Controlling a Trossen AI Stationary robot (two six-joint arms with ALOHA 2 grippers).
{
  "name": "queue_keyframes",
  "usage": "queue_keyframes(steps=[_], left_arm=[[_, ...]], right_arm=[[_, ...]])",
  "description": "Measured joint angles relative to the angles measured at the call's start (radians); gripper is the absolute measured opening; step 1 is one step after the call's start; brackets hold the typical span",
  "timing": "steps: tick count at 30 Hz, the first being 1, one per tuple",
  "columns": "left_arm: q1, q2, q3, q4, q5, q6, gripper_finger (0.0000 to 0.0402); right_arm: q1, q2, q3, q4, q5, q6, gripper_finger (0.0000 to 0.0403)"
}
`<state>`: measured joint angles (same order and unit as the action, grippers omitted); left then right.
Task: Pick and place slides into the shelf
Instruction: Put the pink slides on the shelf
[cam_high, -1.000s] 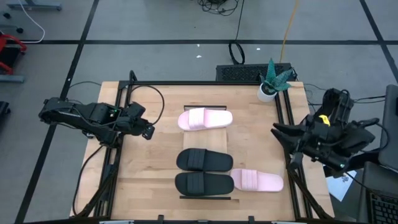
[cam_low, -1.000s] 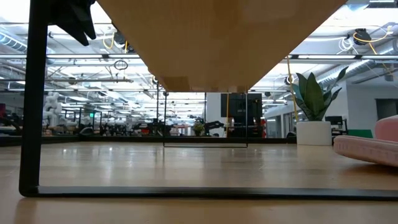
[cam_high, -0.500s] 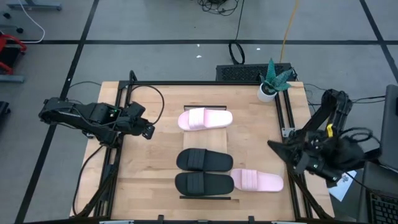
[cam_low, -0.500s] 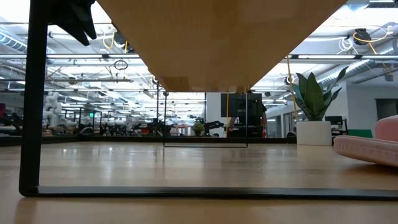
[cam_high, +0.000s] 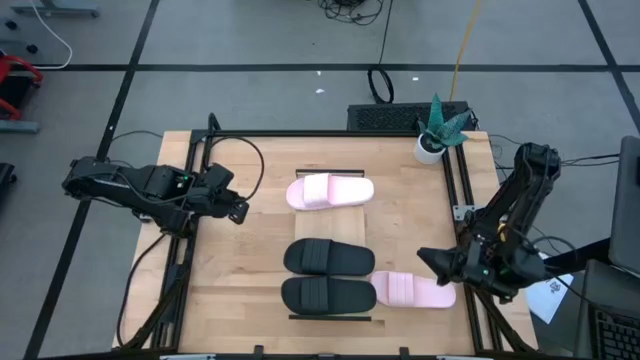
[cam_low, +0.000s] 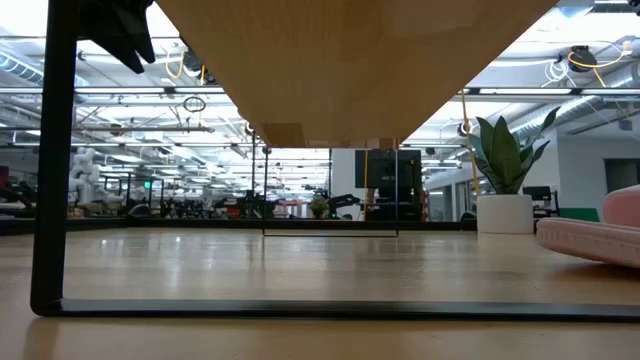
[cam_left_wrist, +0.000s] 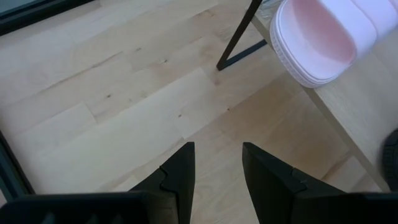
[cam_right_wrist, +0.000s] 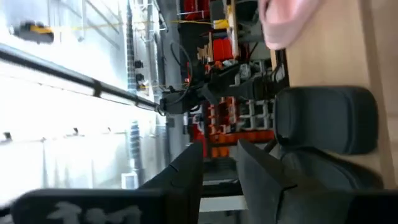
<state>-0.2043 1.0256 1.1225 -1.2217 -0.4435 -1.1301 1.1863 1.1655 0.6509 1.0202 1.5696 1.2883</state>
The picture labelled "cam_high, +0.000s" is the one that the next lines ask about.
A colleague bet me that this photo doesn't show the green plant in white pot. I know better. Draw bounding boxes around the green plant in white pot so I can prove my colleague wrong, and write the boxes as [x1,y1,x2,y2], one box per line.
[412,92,474,166]

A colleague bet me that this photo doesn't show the tangled black cables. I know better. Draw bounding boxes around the tangled black cables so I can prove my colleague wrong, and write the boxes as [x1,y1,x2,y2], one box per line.
[316,0,386,27]

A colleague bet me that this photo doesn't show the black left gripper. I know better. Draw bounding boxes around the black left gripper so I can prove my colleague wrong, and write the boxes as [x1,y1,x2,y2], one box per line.
[192,163,250,225]

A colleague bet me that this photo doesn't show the straight black floor cable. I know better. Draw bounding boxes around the straight black floor cable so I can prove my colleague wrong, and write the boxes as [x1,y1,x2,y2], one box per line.
[377,0,395,67]

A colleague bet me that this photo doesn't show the coiled black cable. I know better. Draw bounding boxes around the coiled black cable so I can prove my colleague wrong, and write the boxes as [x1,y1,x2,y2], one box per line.
[366,65,396,105]

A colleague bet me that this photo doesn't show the white paper sheet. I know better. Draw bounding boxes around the white paper sheet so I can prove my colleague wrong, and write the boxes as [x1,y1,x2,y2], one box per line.
[524,249,576,326]

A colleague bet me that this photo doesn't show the black keyboard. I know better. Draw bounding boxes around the black keyboard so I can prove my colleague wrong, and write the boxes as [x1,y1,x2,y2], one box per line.
[346,100,474,133]

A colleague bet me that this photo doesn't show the black slide sandal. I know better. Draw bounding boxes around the black slide sandal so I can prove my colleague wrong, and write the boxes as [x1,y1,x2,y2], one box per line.
[282,237,377,277]
[280,275,378,317]

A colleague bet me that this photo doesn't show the white cable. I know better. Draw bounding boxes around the white cable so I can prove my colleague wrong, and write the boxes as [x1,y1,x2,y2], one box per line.
[27,0,74,71]

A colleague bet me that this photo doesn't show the wooden shelf with black frame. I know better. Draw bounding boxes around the wooden shelf with black frame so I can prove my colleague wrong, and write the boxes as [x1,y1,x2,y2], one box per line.
[287,168,374,323]

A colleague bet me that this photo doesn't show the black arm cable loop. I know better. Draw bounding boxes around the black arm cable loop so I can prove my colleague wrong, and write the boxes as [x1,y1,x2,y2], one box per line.
[202,135,266,204]

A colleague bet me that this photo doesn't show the grey desk foot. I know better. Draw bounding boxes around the grey desk foot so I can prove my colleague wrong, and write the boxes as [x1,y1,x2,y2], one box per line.
[9,0,101,19]
[0,119,41,135]

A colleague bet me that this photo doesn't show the red metal cart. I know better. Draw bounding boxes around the red metal cart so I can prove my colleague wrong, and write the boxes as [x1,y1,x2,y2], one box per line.
[0,49,44,122]

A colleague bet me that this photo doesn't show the yellow cable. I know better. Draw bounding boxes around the yellow cable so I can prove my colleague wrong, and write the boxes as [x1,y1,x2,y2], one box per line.
[448,0,485,103]

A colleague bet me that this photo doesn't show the black table rig frame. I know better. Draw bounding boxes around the black table rig frame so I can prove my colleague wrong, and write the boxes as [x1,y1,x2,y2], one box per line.
[117,112,539,359]

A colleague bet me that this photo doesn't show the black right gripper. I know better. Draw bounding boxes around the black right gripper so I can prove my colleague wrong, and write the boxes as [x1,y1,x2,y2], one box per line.
[417,238,501,296]

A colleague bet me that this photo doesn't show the dark laptop with keyboard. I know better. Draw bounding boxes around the dark laptop with keyboard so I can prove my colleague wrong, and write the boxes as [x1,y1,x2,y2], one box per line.
[573,258,640,360]

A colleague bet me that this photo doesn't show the pink slide sandal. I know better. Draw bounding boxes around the pink slide sandal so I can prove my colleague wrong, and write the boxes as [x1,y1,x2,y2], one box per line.
[285,172,376,212]
[370,270,458,310]

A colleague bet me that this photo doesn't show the black metal bar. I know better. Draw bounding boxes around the black metal bar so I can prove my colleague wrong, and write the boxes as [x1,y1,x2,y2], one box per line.
[542,237,612,274]

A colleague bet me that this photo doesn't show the grey laptop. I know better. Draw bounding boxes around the grey laptop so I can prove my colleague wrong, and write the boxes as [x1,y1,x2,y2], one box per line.
[607,135,640,279]

